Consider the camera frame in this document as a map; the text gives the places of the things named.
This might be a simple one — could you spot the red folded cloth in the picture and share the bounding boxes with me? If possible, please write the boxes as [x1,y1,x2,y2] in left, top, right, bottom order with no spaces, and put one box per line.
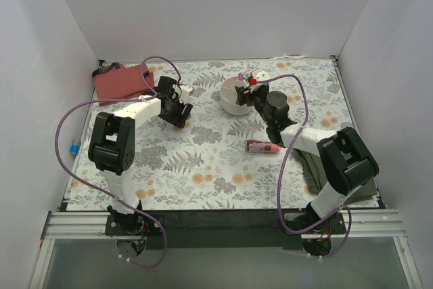
[92,62,155,106]

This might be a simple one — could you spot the aluminium front rail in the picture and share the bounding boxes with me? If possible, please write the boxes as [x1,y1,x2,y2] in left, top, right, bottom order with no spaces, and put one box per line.
[30,208,422,288]

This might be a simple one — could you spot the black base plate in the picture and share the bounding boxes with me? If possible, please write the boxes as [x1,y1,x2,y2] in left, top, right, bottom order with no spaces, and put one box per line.
[104,209,349,251]

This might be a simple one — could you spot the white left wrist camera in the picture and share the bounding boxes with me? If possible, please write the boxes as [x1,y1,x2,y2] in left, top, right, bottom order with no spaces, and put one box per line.
[175,85,194,105]

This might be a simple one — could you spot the white divided round container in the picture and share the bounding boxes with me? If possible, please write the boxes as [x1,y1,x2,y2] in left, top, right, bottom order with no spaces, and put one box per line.
[220,76,252,116]

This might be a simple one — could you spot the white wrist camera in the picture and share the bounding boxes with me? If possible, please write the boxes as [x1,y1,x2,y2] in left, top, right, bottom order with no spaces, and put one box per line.
[248,68,269,89]
[175,85,194,105]

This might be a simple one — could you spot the blue grey glue stick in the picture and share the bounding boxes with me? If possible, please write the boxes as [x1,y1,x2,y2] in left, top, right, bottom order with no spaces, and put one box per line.
[70,140,81,156]

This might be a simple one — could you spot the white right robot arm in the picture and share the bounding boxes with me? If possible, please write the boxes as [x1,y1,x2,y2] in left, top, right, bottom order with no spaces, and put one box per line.
[234,84,379,233]

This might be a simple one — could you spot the olive green folded cloth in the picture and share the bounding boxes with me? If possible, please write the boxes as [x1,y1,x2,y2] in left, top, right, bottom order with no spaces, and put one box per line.
[292,149,378,204]

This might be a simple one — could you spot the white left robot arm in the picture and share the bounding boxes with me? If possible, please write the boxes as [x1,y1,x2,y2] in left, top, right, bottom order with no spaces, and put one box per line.
[88,76,193,235]

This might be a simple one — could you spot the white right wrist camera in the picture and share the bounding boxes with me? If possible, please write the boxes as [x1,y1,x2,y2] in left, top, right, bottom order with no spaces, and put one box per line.
[248,68,269,89]

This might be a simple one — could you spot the pink transparent pencil case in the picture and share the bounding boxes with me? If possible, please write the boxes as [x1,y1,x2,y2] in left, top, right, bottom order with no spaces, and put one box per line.
[246,139,281,154]

